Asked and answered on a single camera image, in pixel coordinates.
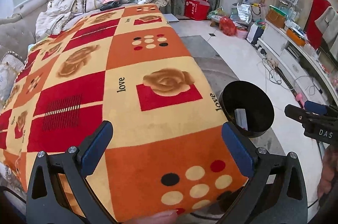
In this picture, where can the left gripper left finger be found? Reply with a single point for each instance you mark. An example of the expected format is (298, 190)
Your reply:
(46, 199)

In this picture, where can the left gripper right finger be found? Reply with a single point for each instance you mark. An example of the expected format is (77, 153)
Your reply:
(275, 191)

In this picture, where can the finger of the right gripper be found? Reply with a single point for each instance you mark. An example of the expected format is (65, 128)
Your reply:
(316, 108)
(297, 114)

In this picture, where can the black round trash bin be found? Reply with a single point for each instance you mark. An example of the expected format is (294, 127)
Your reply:
(257, 105)

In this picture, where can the person's right hand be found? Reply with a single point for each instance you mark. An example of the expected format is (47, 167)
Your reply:
(328, 172)

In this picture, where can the person's left hand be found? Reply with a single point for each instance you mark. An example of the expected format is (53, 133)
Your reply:
(165, 217)

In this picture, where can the white tv cabinet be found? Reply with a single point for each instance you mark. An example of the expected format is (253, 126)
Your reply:
(302, 71)

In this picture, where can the grey jacket on chair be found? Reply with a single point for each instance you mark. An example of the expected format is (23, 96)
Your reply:
(327, 25)

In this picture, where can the patterned orange red blanket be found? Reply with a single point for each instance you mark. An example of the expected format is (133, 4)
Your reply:
(127, 66)

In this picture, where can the silver foil bag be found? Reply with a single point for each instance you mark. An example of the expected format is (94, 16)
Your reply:
(244, 13)

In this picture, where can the red plastic bag on floor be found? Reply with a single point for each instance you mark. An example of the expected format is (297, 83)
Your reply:
(227, 26)

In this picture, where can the embroidered bolster pillow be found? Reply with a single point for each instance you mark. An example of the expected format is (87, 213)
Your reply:
(11, 66)

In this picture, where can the red gift bag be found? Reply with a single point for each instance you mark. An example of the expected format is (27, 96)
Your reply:
(196, 9)

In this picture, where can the beige tufted headboard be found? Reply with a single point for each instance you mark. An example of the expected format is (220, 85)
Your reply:
(18, 31)

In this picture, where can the cream embroidered pillow left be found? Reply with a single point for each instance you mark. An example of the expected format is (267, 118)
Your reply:
(75, 6)

